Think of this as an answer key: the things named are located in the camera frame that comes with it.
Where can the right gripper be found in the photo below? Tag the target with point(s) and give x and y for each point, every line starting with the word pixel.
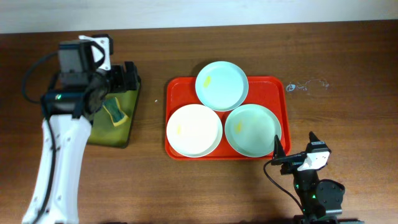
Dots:
pixel 289 162

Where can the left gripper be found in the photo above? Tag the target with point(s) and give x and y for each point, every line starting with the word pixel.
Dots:
pixel 125 76

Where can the green and yellow sponge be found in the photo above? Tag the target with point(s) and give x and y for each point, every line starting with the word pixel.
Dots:
pixel 113 108

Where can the cream white plate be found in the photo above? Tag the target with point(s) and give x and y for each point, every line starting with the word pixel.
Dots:
pixel 194 130

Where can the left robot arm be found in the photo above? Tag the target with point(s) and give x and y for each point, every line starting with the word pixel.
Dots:
pixel 88 101

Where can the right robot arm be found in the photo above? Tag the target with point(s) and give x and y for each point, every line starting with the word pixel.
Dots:
pixel 319 200

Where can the red plastic serving tray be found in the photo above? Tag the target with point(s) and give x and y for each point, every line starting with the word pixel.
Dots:
pixel 263 90

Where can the black tray with green liquid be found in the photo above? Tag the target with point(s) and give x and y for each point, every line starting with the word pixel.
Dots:
pixel 103 132

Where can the pale green plate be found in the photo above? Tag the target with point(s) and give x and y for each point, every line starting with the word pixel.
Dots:
pixel 251 130

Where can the light blue top plate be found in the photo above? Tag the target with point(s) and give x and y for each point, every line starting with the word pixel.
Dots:
pixel 221 86

